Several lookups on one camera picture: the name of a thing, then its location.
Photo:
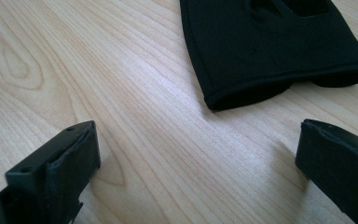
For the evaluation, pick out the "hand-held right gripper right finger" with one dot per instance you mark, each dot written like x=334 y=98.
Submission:
x=341 y=168

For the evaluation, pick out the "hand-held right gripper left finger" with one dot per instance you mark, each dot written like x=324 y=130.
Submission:
x=59 y=168

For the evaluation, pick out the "black fabric glove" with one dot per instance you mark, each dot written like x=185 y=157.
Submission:
x=261 y=56

